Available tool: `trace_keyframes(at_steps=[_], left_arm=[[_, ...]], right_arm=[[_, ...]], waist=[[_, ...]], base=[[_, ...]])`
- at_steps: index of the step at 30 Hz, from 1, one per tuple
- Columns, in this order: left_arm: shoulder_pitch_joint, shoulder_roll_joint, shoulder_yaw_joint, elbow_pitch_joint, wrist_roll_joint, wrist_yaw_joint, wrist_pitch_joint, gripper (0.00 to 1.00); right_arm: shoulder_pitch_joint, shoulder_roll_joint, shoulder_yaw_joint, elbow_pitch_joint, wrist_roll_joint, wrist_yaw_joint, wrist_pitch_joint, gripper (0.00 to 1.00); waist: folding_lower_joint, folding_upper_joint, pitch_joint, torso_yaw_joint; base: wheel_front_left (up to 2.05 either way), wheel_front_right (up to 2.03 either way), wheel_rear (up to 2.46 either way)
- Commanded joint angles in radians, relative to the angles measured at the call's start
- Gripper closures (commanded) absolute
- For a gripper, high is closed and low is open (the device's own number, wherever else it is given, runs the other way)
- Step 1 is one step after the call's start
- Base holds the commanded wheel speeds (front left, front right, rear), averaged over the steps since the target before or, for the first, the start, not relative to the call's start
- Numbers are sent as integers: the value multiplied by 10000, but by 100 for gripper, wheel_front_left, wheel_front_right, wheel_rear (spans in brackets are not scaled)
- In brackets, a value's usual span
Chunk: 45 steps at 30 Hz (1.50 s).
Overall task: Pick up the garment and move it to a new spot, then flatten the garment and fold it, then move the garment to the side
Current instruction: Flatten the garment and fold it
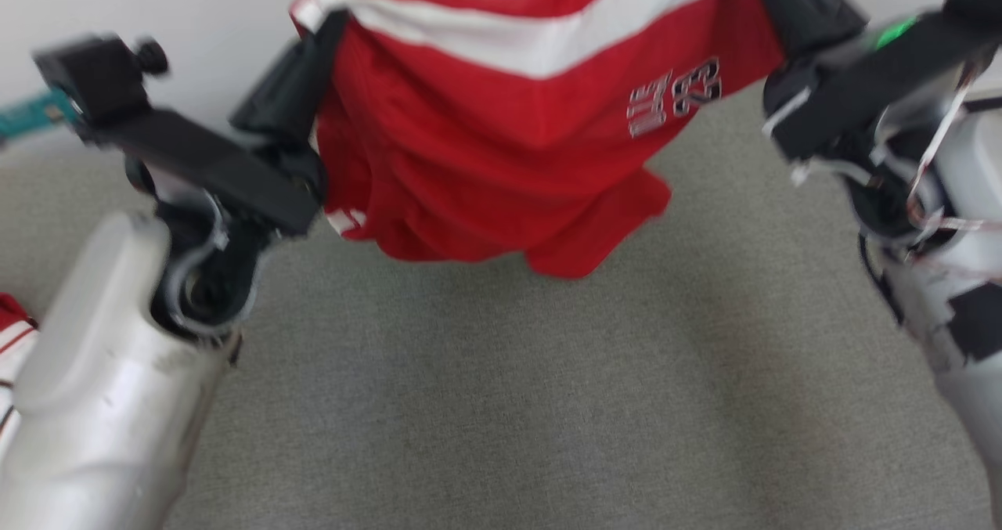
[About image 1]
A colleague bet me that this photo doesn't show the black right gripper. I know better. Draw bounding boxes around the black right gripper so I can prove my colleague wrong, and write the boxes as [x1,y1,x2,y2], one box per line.
[751,0,999,163]

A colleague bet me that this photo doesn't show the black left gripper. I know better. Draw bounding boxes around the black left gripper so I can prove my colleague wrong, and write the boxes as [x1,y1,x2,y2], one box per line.
[102,9,349,237]

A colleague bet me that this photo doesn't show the teal left camera cable connector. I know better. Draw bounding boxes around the teal left camera cable connector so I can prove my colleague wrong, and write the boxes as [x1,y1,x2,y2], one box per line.
[0,90,79,141]

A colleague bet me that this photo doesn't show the red shorts with white stripe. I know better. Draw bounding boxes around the red shorts with white stripe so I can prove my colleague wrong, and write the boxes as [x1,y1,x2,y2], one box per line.
[290,0,785,280]

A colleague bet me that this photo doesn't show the grey fabric cloth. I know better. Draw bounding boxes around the grey fabric cloth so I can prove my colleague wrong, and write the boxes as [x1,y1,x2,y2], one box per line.
[0,84,1002,530]

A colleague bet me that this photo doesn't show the red jersey with white sleeves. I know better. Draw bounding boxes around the red jersey with white sleeves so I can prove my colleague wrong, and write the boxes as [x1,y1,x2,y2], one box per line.
[0,291,38,456]

